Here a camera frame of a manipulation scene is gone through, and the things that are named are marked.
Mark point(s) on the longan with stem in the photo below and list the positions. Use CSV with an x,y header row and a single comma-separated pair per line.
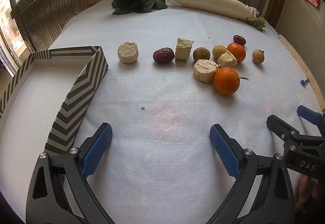
x,y
258,56

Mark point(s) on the tangerine with stem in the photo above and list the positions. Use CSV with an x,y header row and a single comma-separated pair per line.
x,y
226,81

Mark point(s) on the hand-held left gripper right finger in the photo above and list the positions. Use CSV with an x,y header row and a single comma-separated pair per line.
x,y
224,149

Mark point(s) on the large red date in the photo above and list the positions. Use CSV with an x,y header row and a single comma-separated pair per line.
x,y
163,55

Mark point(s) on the pale yellow longan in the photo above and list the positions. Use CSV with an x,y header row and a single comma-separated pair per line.
x,y
218,50

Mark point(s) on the large square layered pastry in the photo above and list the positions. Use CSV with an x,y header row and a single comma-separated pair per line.
x,y
183,48

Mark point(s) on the round beige pastry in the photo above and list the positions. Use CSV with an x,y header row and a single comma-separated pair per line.
x,y
128,52
205,70

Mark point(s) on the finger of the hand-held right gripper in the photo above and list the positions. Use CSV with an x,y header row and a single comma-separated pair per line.
x,y
281,128
308,114

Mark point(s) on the blue clip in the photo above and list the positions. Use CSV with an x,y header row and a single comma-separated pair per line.
x,y
303,82

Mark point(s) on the small square layered pastry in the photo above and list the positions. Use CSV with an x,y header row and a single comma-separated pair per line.
x,y
226,59

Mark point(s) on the small tangerine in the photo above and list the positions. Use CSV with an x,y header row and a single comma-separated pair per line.
x,y
237,51

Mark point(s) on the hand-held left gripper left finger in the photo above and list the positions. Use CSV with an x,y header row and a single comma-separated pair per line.
x,y
97,150

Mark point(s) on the wrapped white radish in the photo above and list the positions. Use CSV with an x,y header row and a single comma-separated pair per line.
x,y
208,1

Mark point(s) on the striped cardboard box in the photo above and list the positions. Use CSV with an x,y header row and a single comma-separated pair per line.
x,y
76,102

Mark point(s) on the white tablecloth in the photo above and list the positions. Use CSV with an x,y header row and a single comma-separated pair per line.
x,y
162,102

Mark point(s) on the person's right hand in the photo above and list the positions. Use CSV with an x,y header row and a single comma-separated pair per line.
x,y
306,192

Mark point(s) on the dark brown longan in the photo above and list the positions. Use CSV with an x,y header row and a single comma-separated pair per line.
x,y
201,54

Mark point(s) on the small red date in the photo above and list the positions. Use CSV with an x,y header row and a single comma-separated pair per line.
x,y
239,40

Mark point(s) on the leafy green vegetable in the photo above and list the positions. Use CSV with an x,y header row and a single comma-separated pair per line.
x,y
132,0

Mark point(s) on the wooden edge strip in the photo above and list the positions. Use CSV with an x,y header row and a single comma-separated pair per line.
x,y
302,66

